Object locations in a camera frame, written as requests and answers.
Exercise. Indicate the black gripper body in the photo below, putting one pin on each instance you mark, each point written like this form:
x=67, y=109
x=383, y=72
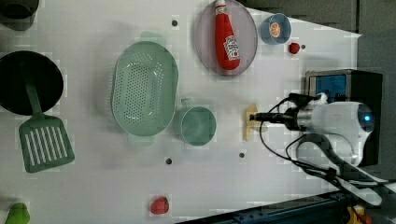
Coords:
x=288, y=118

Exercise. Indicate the yellow plush banana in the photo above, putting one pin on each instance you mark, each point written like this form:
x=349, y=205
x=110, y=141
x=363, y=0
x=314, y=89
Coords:
x=252, y=125

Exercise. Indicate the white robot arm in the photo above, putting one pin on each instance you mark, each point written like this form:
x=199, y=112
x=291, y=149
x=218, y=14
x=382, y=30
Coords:
x=331, y=145

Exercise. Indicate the green plastic mug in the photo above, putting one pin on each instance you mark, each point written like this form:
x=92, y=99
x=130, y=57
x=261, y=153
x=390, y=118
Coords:
x=194, y=125

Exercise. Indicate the silver black toaster oven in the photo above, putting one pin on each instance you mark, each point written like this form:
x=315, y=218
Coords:
x=355, y=86

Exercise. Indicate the small red tomato toy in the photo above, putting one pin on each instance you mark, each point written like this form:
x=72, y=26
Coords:
x=294, y=48

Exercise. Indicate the blue small bowl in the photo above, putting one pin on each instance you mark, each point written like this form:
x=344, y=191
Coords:
x=284, y=23

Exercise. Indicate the orange slice toy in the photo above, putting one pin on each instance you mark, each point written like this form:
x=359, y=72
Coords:
x=275, y=30

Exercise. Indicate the red plush ketchup bottle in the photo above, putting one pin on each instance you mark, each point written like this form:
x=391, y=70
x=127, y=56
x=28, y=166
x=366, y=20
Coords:
x=227, y=48

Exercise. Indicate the grey round plate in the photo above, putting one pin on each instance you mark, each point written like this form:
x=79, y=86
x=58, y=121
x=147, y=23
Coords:
x=245, y=32

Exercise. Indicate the yellow red emergency button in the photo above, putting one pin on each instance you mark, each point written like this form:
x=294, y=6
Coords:
x=357, y=215

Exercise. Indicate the green perforated colander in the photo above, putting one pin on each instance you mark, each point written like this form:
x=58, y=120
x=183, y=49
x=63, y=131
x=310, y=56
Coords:
x=144, y=90

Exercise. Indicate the red strawberry toy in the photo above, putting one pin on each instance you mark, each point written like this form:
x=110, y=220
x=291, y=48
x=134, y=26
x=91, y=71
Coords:
x=160, y=206

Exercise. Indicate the green slotted spatula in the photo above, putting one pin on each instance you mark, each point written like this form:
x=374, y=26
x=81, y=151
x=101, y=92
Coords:
x=44, y=141

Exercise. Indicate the black round pan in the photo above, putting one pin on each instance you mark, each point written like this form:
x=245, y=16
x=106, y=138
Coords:
x=46, y=75

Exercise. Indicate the green pear toy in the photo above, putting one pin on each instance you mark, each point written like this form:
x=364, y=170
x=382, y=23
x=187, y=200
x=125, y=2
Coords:
x=18, y=214

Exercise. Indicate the dark grey cup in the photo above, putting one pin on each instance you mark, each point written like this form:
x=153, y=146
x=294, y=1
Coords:
x=18, y=15

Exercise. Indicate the blue metal frame rail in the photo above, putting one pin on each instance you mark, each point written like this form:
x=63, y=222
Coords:
x=326, y=208

